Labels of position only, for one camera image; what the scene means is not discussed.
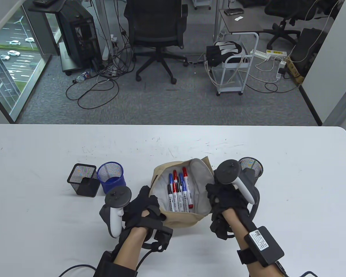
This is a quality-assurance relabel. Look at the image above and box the black swivel office chair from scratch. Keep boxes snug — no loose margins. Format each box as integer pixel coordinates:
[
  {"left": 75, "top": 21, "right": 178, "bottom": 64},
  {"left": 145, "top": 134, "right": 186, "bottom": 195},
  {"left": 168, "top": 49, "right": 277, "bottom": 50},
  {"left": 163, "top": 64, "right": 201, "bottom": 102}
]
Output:
[{"left": 264, "top": 0, "right": 317, "bottom": 50}]

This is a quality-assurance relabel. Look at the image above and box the tangle of black cables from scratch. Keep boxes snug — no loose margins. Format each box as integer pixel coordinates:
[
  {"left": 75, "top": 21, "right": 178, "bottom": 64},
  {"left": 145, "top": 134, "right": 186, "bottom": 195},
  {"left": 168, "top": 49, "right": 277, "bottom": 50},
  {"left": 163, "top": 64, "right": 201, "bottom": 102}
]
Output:
[{"left": 97, "top": 26, "right": 137, "bottom": 78}]

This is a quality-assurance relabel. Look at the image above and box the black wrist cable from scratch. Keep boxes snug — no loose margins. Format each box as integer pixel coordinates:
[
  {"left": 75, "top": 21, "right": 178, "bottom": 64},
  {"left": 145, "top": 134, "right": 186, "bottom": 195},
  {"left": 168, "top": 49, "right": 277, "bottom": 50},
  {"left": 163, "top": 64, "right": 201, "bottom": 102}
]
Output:
[
  {"left": 275, "top": 260, "right": 319, "bottom": 277},
  {"left": 59, "top": 249, "right": 155, "bottom": 277}
]

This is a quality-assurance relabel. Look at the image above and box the black computer tower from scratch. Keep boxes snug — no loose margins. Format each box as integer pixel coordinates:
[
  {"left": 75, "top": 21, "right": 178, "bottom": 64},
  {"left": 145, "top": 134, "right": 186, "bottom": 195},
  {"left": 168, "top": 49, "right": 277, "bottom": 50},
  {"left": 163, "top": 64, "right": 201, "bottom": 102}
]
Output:
[{"left": 57, "top": 0, "right": 102, "bottom": 68}]

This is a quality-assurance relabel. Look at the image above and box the white wheeled cart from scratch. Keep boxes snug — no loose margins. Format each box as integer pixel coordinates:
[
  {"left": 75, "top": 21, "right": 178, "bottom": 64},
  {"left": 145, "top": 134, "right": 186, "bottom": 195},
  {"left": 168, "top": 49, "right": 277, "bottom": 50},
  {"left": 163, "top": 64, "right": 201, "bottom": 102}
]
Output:
[{"left": 192, "top": 0, "right": 212, "bottom": 10}]

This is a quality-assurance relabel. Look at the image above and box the person's right hand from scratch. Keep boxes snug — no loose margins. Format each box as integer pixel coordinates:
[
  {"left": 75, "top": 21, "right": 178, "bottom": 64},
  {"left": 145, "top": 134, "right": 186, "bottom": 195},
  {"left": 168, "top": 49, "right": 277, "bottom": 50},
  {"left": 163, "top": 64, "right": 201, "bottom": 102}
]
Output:
[{"left": 206, "top": 170, "right": 250, "bottom": 240}]

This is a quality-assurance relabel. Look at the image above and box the beige velcro pencil pouch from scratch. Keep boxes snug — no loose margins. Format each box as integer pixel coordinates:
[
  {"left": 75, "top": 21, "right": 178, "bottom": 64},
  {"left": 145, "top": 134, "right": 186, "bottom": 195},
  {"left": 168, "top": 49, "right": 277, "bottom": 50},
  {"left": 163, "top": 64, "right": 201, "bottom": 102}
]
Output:
[{"left": 151, "top": 156, "right": 215, "bottom": 227}]

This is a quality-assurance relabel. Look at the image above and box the black left wrist camera strap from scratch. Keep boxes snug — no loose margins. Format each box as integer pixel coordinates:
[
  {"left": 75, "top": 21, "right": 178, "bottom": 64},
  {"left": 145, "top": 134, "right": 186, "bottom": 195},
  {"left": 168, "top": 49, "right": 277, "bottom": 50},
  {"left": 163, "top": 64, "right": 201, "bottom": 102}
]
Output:
[{"left": 96, "top": 250, "right": 138, "bottom": 277}]

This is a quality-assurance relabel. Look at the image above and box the black floor cable loop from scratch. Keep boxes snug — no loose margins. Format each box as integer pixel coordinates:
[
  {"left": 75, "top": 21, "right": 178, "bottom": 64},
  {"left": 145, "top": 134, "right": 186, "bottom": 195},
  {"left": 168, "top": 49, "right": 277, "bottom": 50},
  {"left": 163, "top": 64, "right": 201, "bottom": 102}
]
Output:
[{"left": 65, "top": 76, "right": 119, "bottom": 110}]

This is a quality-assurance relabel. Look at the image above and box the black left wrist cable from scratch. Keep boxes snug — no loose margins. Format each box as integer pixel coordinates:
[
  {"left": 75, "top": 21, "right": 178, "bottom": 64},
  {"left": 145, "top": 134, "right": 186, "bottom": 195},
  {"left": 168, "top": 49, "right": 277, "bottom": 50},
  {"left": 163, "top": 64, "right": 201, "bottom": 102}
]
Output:
[{"left": 59, "top": 249, "right": 155, "bottom": 277}]

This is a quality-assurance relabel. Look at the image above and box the cardboard box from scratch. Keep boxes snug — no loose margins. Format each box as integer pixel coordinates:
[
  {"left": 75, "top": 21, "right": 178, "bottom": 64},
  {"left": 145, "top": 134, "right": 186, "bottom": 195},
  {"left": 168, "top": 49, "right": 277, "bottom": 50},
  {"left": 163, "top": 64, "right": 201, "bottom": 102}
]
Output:
[{"left": 285, "top": 56, "right": 305, "bottom": 86}]

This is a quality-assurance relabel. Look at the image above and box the black square mesh pen holder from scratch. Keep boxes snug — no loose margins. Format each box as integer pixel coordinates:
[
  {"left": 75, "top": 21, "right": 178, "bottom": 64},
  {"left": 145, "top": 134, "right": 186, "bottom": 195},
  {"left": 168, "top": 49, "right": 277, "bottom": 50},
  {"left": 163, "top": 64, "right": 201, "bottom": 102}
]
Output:
[{"left": 67, "top": 163, "right": 101, "bottom": 198}]

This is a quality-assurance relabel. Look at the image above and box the person's left hand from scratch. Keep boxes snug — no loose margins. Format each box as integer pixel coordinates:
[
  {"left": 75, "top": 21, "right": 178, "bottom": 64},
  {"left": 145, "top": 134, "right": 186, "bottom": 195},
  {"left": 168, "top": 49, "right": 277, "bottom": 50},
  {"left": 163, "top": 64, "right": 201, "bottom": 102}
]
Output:
[{"left": 122, "top": 186, "right": 173, "bottom": 251}]

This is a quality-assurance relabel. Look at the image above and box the black round mesh pen cup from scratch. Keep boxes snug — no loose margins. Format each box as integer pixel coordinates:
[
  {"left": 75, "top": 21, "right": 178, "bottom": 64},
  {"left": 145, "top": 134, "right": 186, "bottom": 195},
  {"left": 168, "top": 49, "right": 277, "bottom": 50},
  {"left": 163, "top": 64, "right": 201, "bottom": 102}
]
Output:
[{"left": 238, "top": 157, "right": 264, "bottom": 185}]

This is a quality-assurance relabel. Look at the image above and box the black mesh office chair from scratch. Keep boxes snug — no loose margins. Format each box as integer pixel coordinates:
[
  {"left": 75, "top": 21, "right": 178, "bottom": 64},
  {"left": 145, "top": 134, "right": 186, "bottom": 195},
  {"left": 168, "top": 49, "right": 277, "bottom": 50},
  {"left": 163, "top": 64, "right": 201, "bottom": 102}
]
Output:
[{"left": 124, "top": 0, "right": 189, "bottom": 85}]

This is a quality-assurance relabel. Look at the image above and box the blue mesh pen cup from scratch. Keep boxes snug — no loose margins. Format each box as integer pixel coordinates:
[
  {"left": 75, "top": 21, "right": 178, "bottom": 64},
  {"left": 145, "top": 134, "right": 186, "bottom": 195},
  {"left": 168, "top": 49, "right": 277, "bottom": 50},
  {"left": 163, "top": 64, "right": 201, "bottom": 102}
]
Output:
[{"left": 97, "top": 162, "right": 126, "bottom": 194}]

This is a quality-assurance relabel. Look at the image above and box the person's right forearm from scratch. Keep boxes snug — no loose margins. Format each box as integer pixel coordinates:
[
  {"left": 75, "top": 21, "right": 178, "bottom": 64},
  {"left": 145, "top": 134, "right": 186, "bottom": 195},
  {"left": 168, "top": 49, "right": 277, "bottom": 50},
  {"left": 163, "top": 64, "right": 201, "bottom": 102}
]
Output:
[{"left": 221, "top": 208, "right": 286, "bottom": 277}]

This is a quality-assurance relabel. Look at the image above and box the white rolling cart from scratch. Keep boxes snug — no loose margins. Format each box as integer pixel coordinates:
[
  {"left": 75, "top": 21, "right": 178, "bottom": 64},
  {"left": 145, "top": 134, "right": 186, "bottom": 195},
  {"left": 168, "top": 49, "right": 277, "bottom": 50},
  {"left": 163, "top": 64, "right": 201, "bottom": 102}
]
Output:
[{"left": 216, "top": 32, "right": 259, "bottom": 96}]

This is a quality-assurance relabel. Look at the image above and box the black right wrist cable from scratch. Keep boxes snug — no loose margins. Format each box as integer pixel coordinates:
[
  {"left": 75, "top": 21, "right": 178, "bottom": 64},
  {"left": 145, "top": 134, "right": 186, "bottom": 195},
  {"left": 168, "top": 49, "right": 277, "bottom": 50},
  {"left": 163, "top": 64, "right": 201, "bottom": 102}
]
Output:
[{"left": 275, "top": 260, "right": 319, "bottom": 277}]

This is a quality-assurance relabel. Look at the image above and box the white grey hand controller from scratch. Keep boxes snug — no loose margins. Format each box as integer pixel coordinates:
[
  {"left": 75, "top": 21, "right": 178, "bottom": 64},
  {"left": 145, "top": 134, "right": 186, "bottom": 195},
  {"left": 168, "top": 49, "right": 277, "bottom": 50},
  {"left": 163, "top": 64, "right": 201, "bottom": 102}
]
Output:
[
  {"left": 99, "top": 186, "right": 132, "bottom": 238},
  {"left": 216, "top": 160, "right": 260, "bottom": 221}
]

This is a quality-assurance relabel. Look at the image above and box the black and white bag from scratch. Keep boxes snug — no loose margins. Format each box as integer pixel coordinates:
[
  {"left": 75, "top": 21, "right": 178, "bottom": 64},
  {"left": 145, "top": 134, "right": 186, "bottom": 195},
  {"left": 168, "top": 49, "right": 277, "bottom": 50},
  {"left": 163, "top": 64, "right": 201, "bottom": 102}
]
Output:
[{"left": 206, "top": 41, "right": 243, "bottom": 67}]

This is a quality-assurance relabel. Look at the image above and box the glass window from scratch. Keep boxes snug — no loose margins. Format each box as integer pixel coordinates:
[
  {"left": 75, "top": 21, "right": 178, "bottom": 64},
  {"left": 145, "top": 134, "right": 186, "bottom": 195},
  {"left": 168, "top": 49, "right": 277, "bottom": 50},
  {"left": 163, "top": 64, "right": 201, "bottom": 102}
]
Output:
[{"left": 0, "top": 6, "right": 51, "bottom": 121}]

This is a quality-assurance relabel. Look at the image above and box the grey office desk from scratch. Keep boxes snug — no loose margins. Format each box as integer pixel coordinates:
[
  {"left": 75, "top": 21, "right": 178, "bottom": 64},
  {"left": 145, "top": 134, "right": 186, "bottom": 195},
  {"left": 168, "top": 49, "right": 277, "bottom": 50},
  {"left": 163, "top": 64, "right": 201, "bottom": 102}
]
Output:
[{"left": 219, "top": 8, "right": 277, "bottom": 34}]

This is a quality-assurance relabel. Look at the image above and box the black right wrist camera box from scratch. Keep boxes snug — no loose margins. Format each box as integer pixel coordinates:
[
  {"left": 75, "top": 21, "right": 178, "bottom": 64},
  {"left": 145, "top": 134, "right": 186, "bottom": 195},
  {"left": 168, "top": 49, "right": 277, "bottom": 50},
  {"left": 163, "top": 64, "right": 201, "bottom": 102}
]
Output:
[{"left": 237, "top": 226, "right": 285, "bottom": 267}]

